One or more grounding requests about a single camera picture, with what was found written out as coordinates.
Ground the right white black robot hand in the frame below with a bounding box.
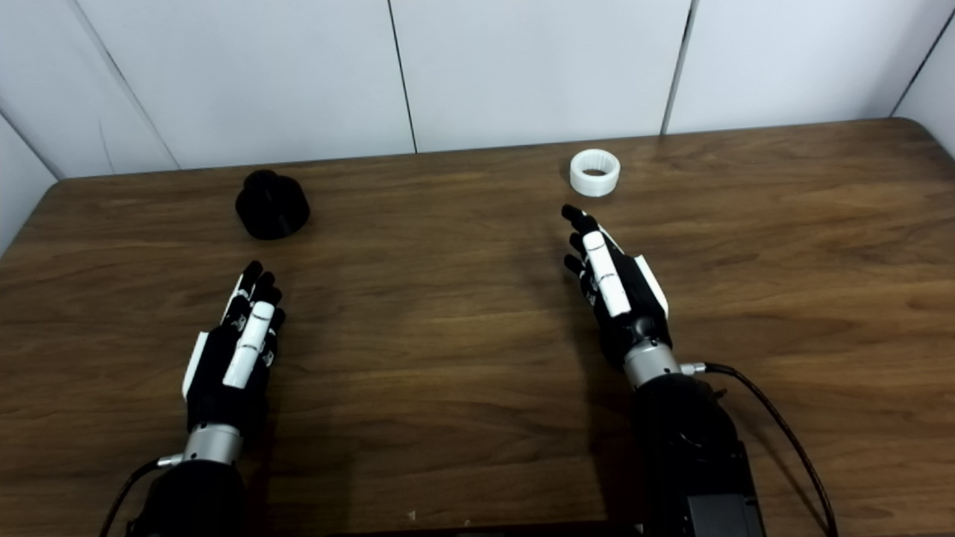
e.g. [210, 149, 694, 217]
[561, 204, 683, 389]

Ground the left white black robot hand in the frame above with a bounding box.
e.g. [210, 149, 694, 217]
[181, 260, 287, 465]

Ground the white toothed plastic ring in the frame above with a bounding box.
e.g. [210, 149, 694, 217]
[569, 149, 621, 198]

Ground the round black plastic part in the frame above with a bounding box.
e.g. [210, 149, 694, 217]
[235, 169, 311, 241]

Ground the thick black left wrist cable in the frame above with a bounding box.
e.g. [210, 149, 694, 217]
[99, 456, 184, 537]

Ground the thick black wrist cable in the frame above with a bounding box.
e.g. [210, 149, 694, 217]
[680, 362, 838, 537]
[99, 456, 184, 537]

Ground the thick black right wrist cable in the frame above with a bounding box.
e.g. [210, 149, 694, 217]
[680, 362, 838, 537]

